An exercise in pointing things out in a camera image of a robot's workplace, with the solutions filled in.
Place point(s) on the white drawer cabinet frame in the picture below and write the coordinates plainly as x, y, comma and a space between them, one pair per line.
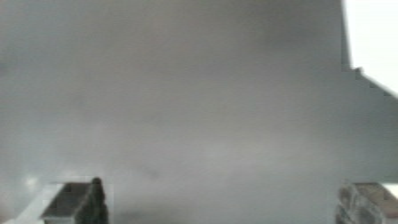
373, 35

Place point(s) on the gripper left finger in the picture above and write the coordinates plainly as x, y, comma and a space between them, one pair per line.
78, 206

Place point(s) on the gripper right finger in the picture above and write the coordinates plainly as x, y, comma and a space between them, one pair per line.
369, 203

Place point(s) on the white drawer box front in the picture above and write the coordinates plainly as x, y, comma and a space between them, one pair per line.
182, 96

